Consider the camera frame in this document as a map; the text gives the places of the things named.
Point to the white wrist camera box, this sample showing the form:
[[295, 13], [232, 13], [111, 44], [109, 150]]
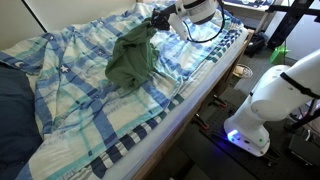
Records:
[[178, 26]]

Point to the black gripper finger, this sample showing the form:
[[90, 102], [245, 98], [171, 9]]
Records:
[[156, 17], [164, 25]]

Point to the dark blue pillow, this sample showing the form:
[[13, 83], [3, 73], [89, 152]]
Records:
[[15, 126]]

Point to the green cloth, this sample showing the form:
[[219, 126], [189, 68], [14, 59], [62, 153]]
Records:
[[131, 60]]

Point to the black metal frame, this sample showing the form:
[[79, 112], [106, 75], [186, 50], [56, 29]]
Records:
[[283, 26]]

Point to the white desk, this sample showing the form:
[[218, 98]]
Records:
[[250, 10]]

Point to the black bag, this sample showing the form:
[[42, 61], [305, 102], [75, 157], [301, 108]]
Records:
[[256, 43]]

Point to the black floor box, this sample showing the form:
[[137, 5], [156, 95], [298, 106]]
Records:
[[305, 150]]

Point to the red black clamp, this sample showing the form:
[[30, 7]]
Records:
[[219, 101], [201, 122]]

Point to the blue plaid duvet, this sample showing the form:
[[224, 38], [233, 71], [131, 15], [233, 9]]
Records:
[[83, 110]]

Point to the white mattress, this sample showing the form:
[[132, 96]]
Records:
[[160, 136]]

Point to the wooden bed frame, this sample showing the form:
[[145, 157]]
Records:
[[148, 168]]

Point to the black tripod stand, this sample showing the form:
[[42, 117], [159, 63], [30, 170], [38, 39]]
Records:
[[301, 120]]

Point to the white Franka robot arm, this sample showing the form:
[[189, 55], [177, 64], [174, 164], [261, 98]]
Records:
[[266, 100]]

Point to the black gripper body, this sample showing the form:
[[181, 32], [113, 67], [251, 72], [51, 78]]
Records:
[[167, 12]]

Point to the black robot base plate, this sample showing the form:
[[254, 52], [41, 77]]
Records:
[[233, 156]]

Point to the bright green bag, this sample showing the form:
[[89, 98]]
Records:
[[278, 55]]

